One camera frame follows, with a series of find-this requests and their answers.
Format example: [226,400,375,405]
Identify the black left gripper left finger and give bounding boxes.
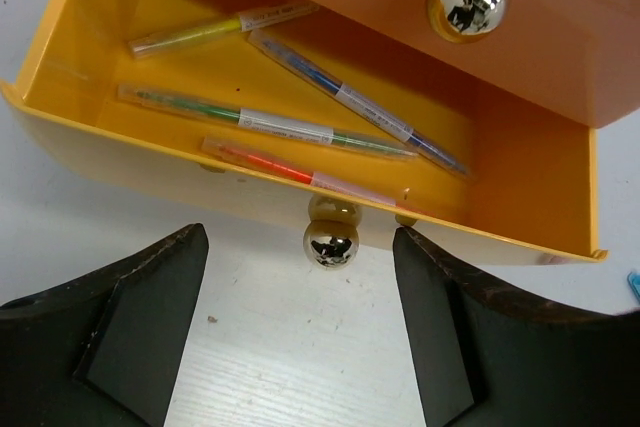
[1,224,209,426]

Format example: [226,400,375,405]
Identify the yellow drawer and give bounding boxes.
[1,0,607,265]

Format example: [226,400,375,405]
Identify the orange top drawer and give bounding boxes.
[312,0,639,128]

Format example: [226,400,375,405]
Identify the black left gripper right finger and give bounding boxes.
[393,227,639,426]

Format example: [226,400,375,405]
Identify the light blue highlighter cap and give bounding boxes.
[627,272,640,302]

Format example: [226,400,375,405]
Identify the thin orange highlighter pen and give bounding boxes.
[201,136,414,210]

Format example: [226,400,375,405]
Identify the thin yellow highlighter pen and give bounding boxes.
[128,0,320,58]

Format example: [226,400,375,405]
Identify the thin green highlighter pen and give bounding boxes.
[116,84,417,159]

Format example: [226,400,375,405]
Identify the thin blue highlighter pen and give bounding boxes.
[248,30,471,178]

